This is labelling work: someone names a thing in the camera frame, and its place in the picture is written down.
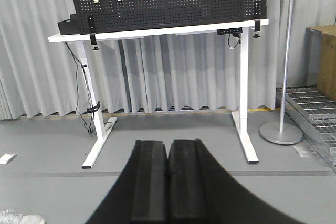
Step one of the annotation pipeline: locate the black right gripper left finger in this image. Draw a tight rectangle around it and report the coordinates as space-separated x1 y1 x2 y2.
87 140 168 223

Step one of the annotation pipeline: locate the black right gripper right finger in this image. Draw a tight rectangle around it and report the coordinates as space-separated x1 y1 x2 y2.
169 139 299 223

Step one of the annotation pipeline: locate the white height-adjustable desk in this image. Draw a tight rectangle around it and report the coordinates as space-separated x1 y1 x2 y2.
48 18 269 169

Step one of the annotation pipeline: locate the silver sign stand pole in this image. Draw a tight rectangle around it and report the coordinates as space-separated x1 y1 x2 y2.
260 0 303 145

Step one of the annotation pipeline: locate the white sneaker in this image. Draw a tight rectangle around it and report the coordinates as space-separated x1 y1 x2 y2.
1 209 45 224

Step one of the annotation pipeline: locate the white floor block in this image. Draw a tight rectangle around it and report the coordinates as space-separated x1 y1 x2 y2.
0 153 18 164

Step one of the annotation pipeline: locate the metal grating platform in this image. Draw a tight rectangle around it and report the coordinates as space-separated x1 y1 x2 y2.
285 87 335 171

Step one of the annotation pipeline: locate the grey curtain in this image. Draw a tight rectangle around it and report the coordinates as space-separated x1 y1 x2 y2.
1 0 335 119

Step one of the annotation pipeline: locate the black desk control panel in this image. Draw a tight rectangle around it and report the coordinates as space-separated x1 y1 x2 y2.
217 27 243 35

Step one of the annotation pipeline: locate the left black pegboard clamp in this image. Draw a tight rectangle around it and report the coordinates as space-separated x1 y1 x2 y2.
87 16 100 51

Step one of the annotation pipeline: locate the black pegboard clamp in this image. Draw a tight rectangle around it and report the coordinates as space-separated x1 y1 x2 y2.
253 1 261 38
87 16 100 51

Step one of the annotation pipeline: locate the right black pegboard clamp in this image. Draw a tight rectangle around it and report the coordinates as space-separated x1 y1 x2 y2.
253 1 261 38

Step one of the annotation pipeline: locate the black box on desk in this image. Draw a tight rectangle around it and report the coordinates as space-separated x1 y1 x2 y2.
57 14 81 35

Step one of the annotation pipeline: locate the brown cardboard box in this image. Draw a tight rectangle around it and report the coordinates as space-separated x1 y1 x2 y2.
306 25 335 101

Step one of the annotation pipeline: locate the black power cable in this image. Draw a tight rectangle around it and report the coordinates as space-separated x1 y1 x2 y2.
64 42 101 136

